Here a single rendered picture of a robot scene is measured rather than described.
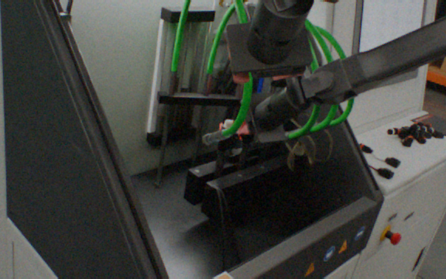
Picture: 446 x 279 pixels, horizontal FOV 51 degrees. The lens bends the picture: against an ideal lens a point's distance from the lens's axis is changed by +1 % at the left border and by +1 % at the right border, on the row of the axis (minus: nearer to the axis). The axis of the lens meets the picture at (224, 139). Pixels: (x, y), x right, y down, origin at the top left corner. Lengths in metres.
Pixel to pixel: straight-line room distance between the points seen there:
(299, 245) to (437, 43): 0.46
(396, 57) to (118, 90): 0.65
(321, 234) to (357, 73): 0.38
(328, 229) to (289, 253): 0.14
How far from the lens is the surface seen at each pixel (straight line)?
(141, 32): 1.14
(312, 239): 1.00
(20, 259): 1.22
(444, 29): 0.82
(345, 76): 0.81
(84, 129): 0.79
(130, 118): 1.22
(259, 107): 0.90
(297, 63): 0.59
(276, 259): 0.92
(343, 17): 1.33
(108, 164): 0.76
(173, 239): 1.10
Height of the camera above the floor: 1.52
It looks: 26 degrees down
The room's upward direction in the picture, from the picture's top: 11 degrees clockwise
